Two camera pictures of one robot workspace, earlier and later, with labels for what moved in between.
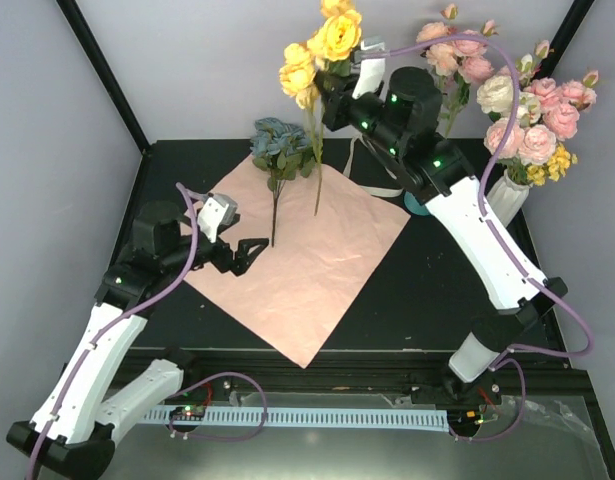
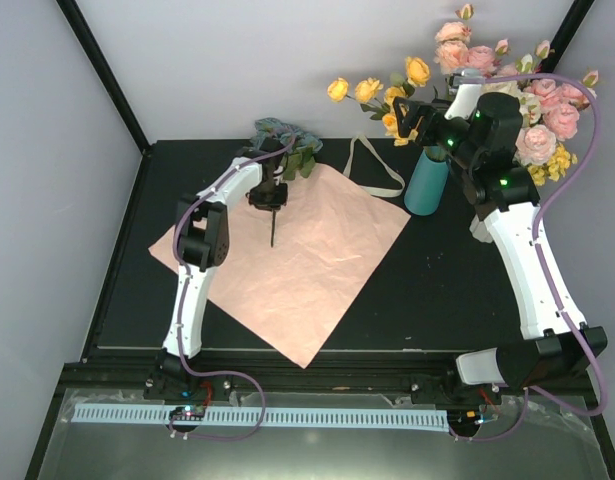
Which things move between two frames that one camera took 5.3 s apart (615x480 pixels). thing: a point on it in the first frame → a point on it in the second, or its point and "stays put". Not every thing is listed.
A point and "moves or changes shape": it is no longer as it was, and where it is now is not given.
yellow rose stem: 328,50 moves or changes shape
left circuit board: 189,412 stays put
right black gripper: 336,99 → 434,112
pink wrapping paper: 326,232 stays put
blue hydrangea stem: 282,150 stays put
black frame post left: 75,15 stays put
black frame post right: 563,38 stays put
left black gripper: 240,263 → 276,205
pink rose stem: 443,60 moves or changes shape
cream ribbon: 376,191 stays put
